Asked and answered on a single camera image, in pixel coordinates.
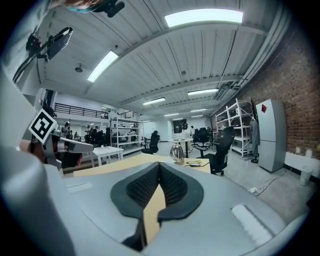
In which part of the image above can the white metal shelf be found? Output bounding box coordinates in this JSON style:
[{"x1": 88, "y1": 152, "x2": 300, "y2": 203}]
[
  {"x1": 215, "y1": 97, "x2": 255, "y2": 159},
  {"x1": 109, "y1": 116, "x2": 145, "y2": 155}
]

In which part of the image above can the small white table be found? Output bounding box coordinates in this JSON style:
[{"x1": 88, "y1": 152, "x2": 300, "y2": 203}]
[{"x1": 92, "y1": 146, "x2": 125, "y2": 167}]

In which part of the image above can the round table with black base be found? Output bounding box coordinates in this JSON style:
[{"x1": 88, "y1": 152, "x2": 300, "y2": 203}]
[{"x1": 167, "y1": 138, "x2": 195, "y2": 159}]

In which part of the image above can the silver steel kettle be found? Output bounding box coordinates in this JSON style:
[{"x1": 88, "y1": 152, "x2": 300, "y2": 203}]
[{"x1": 169, "y1": 143, "x2": 186, "y2": 166}]

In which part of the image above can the person's left hand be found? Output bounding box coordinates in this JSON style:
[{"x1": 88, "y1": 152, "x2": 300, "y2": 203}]
[{"x1": 19, "y1": 139, "x2": 83, "y2": 171}]

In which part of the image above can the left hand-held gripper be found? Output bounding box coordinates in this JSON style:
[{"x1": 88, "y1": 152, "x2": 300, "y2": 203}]
[{"x1": 21, "y1": 108, "x2": 95, "y2": 171}]

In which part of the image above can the grey fridge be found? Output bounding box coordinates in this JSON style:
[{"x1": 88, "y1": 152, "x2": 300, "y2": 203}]
[{"x1": 255, "y1": 98, "x2": 287, "y2": 174}]

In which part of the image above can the ceiling light panel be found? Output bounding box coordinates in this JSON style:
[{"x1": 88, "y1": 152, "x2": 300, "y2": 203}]
[
  {"x1": 187, "y1": 88, "x2": 220, "y2": 97},
  {"x1": 86, "y1": 49, "x2": 119, "y2": 83},
  {"x1": 142, "y1": 96, "x2": 167, "y2": 106},
  {"x1": 164, "y1": 8, "x2": 244, "y2": 29}
]

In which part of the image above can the grey coat on stand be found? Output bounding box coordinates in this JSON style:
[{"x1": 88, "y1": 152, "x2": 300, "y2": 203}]
[{"x1": 249, "y1": 116, "x2": 261, "y2": 165}]

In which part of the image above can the white floor cable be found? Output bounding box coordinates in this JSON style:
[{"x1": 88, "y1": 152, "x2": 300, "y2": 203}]
[{"x1": 254, "y1": 166, "x2": 294, "y2": 196}]

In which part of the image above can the white trash can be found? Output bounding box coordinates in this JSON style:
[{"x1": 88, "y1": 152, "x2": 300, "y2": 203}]
[{"x1": 299, "y1": 164, "x2": 315, "y2": 187}]

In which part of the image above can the black office chair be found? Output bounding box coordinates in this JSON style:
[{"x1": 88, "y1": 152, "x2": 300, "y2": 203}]
[
  {"x1": 141, "y1": 130, "x2": 161, "y2": 155},
  {"x1": 194, "y1": 126, "x2": 236, "y2": 176},
  {"x1": 194, "y1": 126, "x2": 214, "y2": 149}
]

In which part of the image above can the black mezzanine railing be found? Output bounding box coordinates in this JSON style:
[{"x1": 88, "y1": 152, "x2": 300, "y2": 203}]
[{"x1": 54, "y1": 102, "x2": 137, "y2": 120}]

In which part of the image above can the black chest mount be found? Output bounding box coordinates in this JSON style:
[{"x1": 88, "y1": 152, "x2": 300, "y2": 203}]
[{"x1": 12, "y1": 26, "x2": 74, "y2": 84}]

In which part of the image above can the person's grey shirt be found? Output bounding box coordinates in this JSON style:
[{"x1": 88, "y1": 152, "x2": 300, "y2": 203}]
[{"x1": 0, "y1": 0, "x2": 51, "y2": 151}]

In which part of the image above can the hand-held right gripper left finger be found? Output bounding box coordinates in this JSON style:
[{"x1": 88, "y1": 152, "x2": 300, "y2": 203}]
[{"x1": 62, "y1": 161, "x2": 161, "y2": 253}]

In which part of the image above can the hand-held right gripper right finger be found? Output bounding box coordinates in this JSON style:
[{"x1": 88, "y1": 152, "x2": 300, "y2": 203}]
[{"x1": 151, "y1": 161, "x2": 288, "y2": 248}]

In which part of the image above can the black head camera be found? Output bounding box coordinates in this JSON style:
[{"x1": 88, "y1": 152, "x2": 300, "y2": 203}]
[{"x1": 93, "y1": 0, "x2": 126, "y2": 19}]

